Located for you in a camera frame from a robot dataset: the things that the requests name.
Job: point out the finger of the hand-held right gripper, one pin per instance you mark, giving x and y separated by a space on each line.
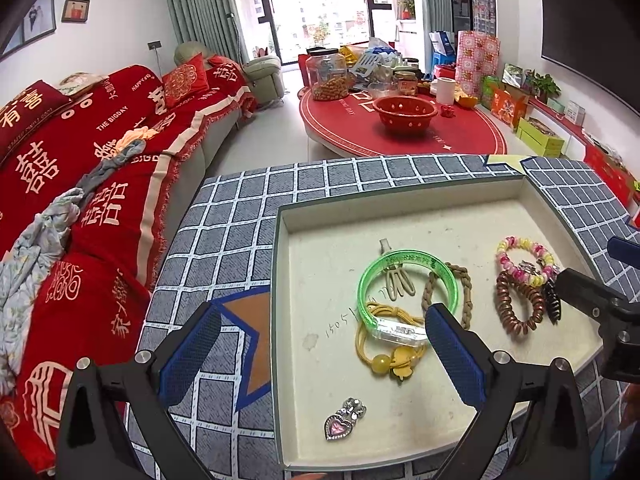
580 292
625 249

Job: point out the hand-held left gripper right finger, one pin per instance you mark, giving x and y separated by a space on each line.
455 355

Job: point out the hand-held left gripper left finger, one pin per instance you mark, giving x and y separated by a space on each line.
192 355

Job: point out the silver rhinestone hair clip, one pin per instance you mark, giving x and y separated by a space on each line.
529 267

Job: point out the pink heart rhinestone clip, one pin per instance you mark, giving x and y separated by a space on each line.
336 427

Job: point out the shallow white tray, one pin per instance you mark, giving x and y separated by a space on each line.
330 260

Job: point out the person's right forearm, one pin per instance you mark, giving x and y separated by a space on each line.
632 410

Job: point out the black claw clip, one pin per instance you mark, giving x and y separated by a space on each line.
551 305

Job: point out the green translucent bangle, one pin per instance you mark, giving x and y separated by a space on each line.
405 332

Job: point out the flat red gift box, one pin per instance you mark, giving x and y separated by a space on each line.
607 175

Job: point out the beige snap hair clip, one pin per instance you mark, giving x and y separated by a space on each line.
391 272
406 276

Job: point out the small silver hair clip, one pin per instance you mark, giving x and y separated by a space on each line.
385 246

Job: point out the green gift box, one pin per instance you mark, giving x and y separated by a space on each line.
540 142

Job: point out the grey checked tablecloth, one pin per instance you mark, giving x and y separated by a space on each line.
240 220

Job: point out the sofa with red printed cover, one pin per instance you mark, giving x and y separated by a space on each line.
100 240

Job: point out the small potted plant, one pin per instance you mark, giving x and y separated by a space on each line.
546 85

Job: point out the orange gift bag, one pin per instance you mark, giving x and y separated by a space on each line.
507 105

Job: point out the floral light cloth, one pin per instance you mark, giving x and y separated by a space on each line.
30 260

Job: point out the grey garment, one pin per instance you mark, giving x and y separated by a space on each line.
112 165

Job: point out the yellow snack bowl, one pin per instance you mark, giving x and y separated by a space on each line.
465 102

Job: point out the peach cloth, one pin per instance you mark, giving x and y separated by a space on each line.
140 139

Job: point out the small red bow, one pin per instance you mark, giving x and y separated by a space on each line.
447 111

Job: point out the black television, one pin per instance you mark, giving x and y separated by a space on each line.
590 20

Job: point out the tall red patterned gift box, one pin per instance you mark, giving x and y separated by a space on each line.
477 62

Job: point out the white cup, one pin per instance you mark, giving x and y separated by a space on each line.
446 92

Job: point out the red plastic basket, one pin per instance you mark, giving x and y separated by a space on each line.
405 115

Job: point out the round red coffee table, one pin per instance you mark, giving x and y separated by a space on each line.
340 125

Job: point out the small glass jar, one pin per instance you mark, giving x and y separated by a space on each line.
406 85

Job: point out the red patterned square cushion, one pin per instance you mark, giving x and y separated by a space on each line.
185 82

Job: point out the blue gift bag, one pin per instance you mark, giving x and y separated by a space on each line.
442 45

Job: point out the red rectangular pillow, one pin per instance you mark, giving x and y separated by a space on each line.
30 120

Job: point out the cream patterned cushion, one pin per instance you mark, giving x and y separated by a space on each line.
82 84

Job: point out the large clear plastic jar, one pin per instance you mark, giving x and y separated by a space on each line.
327 80

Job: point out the pile of snack packets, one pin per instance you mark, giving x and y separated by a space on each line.
372 60

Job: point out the grey green curtain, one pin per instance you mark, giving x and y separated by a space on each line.
434 0
200 5

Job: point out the balcony potted plant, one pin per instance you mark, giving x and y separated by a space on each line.
407 9

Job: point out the small framed picture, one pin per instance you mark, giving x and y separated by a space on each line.
75 10

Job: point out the large framed photo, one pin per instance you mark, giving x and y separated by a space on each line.
39 17

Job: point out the red wall shelf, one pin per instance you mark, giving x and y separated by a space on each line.
565 125

